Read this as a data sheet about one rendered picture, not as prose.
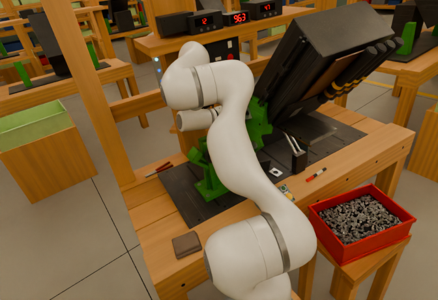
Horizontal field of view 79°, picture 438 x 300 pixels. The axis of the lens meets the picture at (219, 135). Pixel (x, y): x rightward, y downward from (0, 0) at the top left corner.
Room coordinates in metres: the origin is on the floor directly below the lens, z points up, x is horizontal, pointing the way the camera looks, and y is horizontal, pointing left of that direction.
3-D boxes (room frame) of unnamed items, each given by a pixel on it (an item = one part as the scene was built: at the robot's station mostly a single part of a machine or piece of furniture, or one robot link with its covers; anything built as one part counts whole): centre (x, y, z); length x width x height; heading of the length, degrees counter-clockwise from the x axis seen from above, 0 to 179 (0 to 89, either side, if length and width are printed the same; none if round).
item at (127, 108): (1.48, -0.08, 1.23); 1.30 x 0.05 x 0.09; 116
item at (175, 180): (1.15, -0.24, 0.89); 1.10 x 0.42 x 0.02; 116
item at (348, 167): (0.90, -0.36, 0.82); 1.50 x 0.14 x 0.15; 116
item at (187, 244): (0.64, 0.17, 0.91); 0.10 x 0.08 x 0.03; 106
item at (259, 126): (1.06, -0.20, 1.17); 0.13 x 0.12 x 0.20; 116
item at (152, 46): (1.38, -0.13, 1.52); 0.90 x 0.25 x 0.04; 116
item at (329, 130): (1.09, -0.35, 1.11); 0.39 x 0.16 x 0.03; 26
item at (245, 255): (0.33, -0.03, 1.22); 0.19 x 0.12 x 0.24; 103
